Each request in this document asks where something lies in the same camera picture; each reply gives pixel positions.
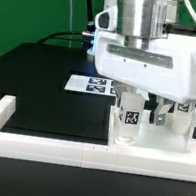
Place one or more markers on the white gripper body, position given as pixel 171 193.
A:
pixel 167 68

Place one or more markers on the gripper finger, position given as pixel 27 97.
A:
pixel 158 115
pixel 119 88

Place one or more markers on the white square tabletop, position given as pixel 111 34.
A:
pixel 151 137

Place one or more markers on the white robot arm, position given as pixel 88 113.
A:
pixel 140 43

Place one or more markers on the white marker tag plate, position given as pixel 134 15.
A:
pixel 86 84

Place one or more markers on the white U-shaped obstacle fence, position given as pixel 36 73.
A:
pixel 129 160

